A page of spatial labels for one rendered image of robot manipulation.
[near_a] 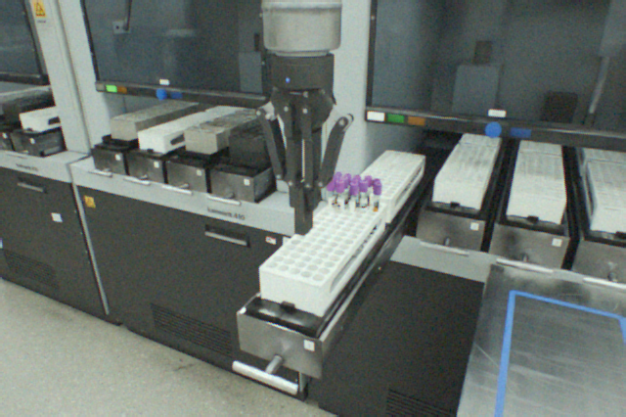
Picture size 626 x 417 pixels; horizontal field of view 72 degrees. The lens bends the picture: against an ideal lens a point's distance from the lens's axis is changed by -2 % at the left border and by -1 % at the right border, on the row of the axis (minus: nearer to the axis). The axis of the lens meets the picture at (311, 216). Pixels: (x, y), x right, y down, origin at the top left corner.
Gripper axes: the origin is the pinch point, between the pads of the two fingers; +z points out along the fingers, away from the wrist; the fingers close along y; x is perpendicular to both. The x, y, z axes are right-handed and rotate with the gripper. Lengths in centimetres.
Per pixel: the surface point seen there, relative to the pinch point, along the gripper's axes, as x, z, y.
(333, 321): 3.7, 14.5, -6.3
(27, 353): -17, 95, 128
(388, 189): -31.7, 8.5, -3.0
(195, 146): -45, 11, 58
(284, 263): 1.8, 8.5, 2.3
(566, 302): -12.8, 13.0, -35.6
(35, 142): -38, 16, 120
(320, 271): 0.6, 9.0, -2.9
